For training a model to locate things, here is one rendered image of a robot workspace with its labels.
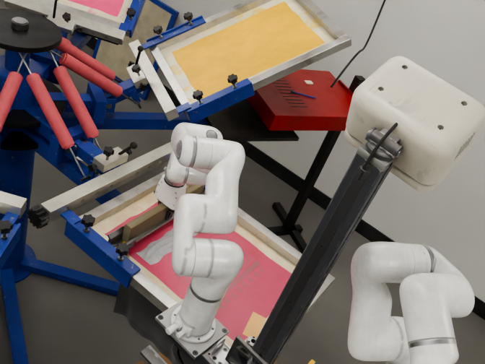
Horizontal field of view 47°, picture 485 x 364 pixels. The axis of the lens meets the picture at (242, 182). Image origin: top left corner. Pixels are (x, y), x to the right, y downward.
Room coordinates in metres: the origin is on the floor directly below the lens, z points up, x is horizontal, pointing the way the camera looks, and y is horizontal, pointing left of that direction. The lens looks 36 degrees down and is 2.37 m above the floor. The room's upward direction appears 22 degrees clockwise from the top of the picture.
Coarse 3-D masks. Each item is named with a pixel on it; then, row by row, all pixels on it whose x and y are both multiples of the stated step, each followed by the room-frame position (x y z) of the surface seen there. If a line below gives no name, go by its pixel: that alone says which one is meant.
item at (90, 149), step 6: (84, 144) 1.67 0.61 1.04; (90, 144) 1.69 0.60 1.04; (78, 150) 1.65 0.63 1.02; (84, 150) 1.64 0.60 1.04; (90, 150) 1.66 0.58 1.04; (96, 150) 1.67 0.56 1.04; (78, 156) 1.65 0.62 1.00; (84, 156) 1.64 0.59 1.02; (90, 156) 1.63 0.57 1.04; (114, 168) 1.61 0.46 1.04
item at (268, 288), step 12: (156, 204) 1.60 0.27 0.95; (168, 228) 1.51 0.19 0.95; (240, 240) 1.59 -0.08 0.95; (252, 252) 1.56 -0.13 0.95; (264, 264) 1.52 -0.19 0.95; (276, 264) 1.54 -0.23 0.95; (264, 276) 1.46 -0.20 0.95; (276, 276) 1.49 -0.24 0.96; (288, 276) 1.51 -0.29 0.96; (252, 288) 1.38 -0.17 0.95; (264, 288) 1.40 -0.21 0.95; (276, 288) 1.43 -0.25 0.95; (264, 300) 1.35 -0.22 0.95; (276, 300) 1.37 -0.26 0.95
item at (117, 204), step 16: (160, 176) 1.73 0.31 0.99; (128, 192) 1.57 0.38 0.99; (144, 192) 1.62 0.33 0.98; (96, 208) 1.43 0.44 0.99; (112, 208) 1.46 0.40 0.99; (240, 224) 1.68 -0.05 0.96; (256, 224) 1.68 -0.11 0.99; (272, 240) 1.62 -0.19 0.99; (288, 256) 1.59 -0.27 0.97; (144, 288) 1.18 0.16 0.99; (160, 288) 1.20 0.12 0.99; (320, 288) 1.47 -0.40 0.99; (160, 304) 1.15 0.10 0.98
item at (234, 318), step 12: (144, 240) 1.40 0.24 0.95; (132, 252) 1.33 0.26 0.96; (144, 264) 1.30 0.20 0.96; (156, 264) 1.32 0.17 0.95; (168, 264) 1.34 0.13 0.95; (156, 276) 1.27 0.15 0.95; (168, 276) 1.29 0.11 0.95; (180, 288) 1.26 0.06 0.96; (240, 300) 1.31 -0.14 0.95; (252, 300) 1.33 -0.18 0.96; (228, 312) 1.24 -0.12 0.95; (240, 312) 1.26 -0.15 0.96; (252, 312) 1.28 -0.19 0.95; (264, 312) 1.30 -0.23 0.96; (228, 324) 1.19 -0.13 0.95; (240, 324) 1.21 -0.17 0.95; (228, 336) 1.15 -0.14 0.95; (240, 336) 1.17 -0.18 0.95
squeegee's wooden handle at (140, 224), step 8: (192, 192) 1.63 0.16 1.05; (200, 192) 1.69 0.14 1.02; (152, 208) 1.46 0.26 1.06; (160, 208) 1.48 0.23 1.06; (168, 208) 1.51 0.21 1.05; (144, 216) 1.41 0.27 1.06; (152, 216) 1.43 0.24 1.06; (160, 216) 1.47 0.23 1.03; (128, 224) 1.34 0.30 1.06; (136, 224) 1.36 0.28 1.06; (144, 224) 1.39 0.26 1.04; (152, 224) 1.44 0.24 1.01; (128, 232) 1.33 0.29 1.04; (136, 232) 1.36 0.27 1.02
